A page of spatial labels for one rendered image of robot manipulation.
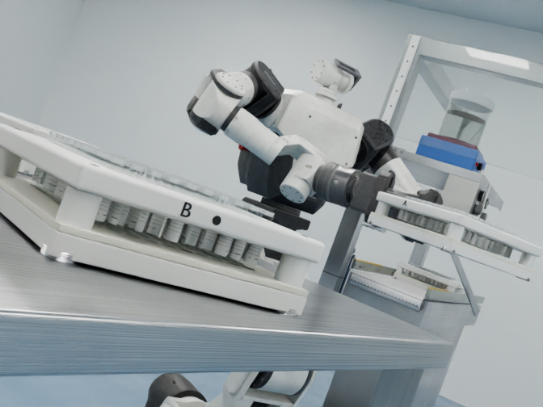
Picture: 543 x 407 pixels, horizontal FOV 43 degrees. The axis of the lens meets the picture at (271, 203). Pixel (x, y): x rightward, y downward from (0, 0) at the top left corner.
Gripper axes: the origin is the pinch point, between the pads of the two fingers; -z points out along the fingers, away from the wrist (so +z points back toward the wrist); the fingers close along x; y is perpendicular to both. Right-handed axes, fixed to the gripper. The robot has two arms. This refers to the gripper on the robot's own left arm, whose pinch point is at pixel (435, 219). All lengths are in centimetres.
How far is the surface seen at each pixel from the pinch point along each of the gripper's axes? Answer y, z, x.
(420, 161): -36, 68, -21
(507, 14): -227, 309, -189
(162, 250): 79, -75, 16
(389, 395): 39, -57, 27
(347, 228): -23, 75, 8
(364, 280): -34, 73, 23
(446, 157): -43, 65, -25
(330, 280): -23, 74, 26
